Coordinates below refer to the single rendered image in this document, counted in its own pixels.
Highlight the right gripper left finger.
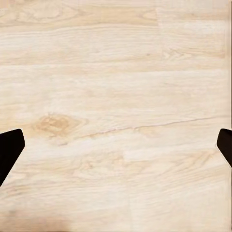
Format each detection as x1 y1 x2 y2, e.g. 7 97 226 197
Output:
0 129 25 186

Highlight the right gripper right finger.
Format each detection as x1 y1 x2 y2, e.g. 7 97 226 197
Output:
217 128 232 167

